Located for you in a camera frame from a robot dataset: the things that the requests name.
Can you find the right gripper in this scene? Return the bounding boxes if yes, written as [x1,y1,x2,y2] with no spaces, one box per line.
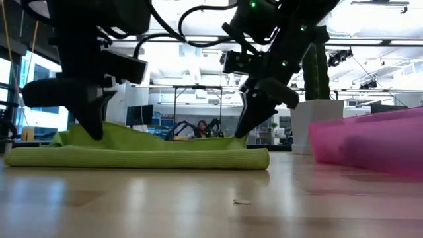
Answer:
[229,0,328,138]

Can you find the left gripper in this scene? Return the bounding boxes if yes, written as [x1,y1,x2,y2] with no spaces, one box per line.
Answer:
[21,31,117,141]

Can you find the green microfiber towel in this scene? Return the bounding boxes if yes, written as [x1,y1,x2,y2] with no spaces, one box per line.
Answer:
[3,121,271,171]

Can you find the pink translucent plastic basket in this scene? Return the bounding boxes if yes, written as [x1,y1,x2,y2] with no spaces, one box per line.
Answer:
[309,106,423,178]

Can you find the person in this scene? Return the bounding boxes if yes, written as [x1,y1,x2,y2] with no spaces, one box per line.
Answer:
[196,120,209,138]

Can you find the white hexagonal plant pot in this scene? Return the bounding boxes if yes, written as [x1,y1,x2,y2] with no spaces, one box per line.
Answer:
[289,99,345,156]

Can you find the brown cardboard box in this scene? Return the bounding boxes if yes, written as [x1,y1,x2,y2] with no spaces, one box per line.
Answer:
[21,127,36,142]

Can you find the black computer monitor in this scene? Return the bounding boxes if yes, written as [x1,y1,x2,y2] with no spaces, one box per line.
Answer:
[126,104,155,126]

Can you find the black ceiling spotlights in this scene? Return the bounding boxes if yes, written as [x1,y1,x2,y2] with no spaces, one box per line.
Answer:
[327,48,354,67]

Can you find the dark flat screen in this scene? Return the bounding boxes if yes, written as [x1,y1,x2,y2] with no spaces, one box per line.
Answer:
[369,104,408,115]

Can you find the black metal table frame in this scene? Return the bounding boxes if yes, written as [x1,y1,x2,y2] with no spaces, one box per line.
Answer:
[0,138,293,156]

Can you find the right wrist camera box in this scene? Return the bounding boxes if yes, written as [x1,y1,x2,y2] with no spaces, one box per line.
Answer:
[221,49,264,76]

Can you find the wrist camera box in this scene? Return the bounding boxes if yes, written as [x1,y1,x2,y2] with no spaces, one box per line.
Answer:
[100,49,149,85]
[221,49,264,76]

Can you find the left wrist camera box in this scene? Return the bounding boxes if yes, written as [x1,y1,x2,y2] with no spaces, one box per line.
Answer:
[100,49,149,85]

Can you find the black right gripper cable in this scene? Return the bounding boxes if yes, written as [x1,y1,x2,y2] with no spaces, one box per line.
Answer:
[178,5,239,47]

